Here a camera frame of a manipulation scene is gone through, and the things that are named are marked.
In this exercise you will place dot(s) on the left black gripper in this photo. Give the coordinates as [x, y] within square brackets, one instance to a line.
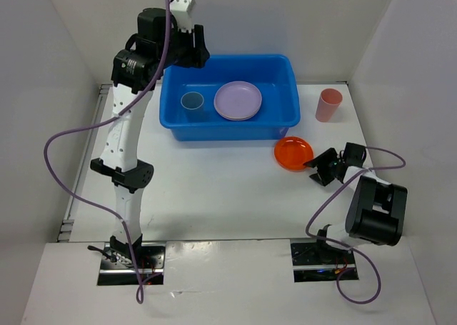
[197, 56]

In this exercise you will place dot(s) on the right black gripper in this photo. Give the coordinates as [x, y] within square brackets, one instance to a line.
[328, 155]

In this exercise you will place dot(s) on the orange plastic plate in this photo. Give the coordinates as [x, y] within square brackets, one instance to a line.
[292, 153]

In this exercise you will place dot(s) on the blue plastic cup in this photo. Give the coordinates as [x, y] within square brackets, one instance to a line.
[193, 106]

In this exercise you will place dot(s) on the purple plastic plate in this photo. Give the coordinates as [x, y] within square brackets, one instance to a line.
[238, 98]

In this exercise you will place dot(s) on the pink plastic cup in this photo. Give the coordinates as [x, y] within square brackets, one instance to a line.
[329, 101]

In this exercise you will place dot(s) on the pink plastic plate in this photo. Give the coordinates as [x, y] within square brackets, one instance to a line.
[237, 118]

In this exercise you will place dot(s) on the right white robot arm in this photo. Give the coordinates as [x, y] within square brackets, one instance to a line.
[377, 209]

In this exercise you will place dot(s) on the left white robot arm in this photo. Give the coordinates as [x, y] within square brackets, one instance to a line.
[136, 69]

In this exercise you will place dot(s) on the blue plastic bin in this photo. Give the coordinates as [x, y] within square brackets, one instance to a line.
[272, 74]

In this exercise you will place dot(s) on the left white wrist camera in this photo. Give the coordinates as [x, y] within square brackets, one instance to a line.
[182, 12]

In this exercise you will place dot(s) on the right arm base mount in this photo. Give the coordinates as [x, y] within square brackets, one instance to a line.
[314, 262]

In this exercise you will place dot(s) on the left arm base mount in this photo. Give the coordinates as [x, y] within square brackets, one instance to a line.
[114, 272]

